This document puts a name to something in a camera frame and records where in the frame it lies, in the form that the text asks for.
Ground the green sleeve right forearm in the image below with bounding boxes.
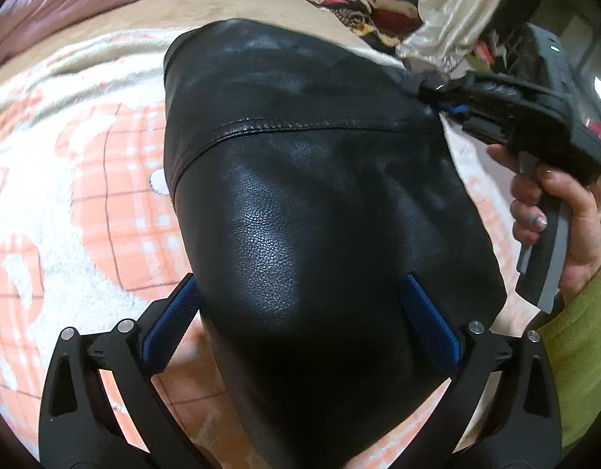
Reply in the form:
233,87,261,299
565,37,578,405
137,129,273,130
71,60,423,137
539,268,601,452

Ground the right hand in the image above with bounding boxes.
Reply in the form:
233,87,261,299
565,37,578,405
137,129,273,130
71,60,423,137
487,144,601,305

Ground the beige bed sheet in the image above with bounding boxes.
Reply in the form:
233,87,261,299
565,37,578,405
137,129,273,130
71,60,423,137
0,0,365,85

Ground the white pink patterned blanket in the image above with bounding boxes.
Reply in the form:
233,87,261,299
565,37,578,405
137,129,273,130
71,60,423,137
0,29,537,468

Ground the black leather jacket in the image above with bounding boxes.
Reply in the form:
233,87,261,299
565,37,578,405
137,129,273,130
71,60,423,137
165,19,506,468

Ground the black metal rack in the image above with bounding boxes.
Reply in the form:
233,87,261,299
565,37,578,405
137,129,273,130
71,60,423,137
470,23,529,76

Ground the cream satin curtain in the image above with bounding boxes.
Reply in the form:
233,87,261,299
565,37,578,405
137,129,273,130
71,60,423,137
396,0,501,71

